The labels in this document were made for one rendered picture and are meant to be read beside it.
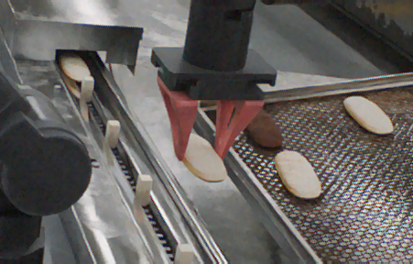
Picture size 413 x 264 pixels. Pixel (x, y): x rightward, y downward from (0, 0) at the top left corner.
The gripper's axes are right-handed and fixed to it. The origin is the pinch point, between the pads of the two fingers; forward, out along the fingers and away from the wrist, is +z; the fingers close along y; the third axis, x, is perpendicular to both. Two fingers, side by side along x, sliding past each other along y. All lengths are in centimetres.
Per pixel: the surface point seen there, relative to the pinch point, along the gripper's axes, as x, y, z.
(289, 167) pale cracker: 4.9, 12.4, 4.6
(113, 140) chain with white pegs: 22.4, -2.0, 9.7
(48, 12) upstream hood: 48.7, -5.6, 2.6
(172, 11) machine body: 88, 26, 14
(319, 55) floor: 306, 178, 103
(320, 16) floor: 370, 209, 105
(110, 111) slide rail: 31.0, -0.3, 9.7
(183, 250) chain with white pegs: -5.5, -2.3, 7.6
